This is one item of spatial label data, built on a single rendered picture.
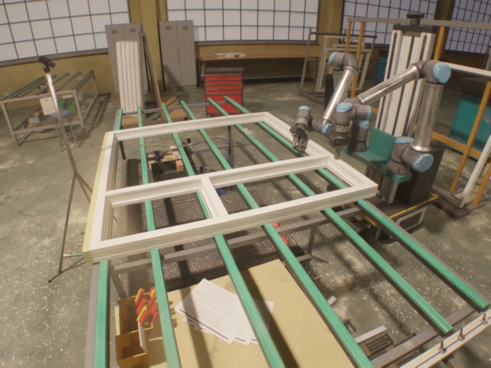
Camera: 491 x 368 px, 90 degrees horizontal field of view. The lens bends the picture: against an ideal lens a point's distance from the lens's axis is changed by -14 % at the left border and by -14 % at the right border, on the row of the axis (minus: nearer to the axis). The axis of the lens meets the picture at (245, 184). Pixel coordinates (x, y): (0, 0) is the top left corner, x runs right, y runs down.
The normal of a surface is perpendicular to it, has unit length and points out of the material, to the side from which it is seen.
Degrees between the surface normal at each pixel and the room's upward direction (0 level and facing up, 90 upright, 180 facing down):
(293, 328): 0
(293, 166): 90
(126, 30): 90
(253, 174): 90
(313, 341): 0
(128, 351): 0
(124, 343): 90
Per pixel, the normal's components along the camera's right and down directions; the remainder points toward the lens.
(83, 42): 0.35, 0.47
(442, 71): 0.14, 0.38
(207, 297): 0.00, -0.86
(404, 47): -0.91, 0.22
